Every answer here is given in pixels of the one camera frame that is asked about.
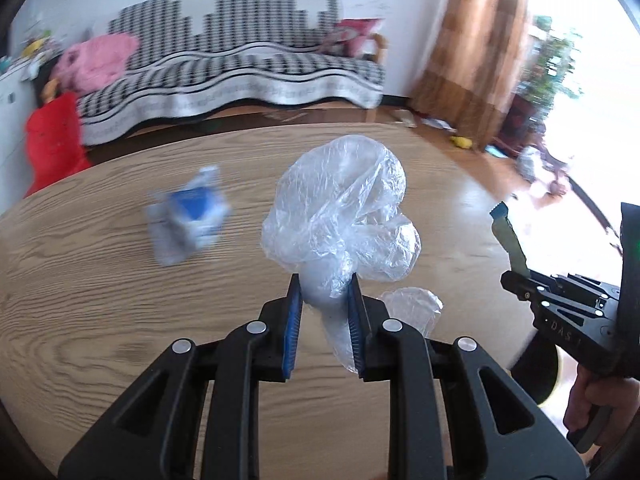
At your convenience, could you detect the red plastic bag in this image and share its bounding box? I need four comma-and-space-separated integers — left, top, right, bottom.
25, 92, 91, 196

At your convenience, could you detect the clear plastic bag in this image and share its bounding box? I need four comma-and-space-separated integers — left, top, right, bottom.
516, 145, 544, 183
262, 134, 421, 372

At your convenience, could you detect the brown checkered curtain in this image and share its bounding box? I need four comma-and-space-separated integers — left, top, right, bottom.
409, 0, 530, 151

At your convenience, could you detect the pink plush toy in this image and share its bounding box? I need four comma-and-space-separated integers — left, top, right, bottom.
51, 34, 140, 96

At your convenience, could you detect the yellow toy on floor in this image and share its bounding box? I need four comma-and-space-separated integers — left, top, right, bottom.
449, 136, 473, 150

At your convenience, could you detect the pink patterned cushion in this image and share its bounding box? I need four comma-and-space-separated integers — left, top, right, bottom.
318, 18, 384, 58

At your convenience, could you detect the white cabinet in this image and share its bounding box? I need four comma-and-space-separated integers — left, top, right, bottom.
0, 61, 37, 214

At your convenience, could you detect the black white checkered sofa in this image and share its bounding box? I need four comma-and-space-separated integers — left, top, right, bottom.
78, 0, 385, 148

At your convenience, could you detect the potted green plant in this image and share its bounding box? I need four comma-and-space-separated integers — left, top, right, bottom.
495, 15, 584, 158

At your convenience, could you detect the person's right hand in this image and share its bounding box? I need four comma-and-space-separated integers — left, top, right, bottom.
563, 365, 639, 448

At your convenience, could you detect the white paper carton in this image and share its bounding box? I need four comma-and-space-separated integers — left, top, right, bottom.
489, 202, 530, 278

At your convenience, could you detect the blue white package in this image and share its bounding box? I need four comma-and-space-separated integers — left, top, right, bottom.
144, 166, 231, 266

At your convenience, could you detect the clear plastic bag on floor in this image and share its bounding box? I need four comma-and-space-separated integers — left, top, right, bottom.
516, 145, 544, 183

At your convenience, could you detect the small clear plastic wrap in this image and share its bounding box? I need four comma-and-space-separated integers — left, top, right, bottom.
381, 287, 444, 337

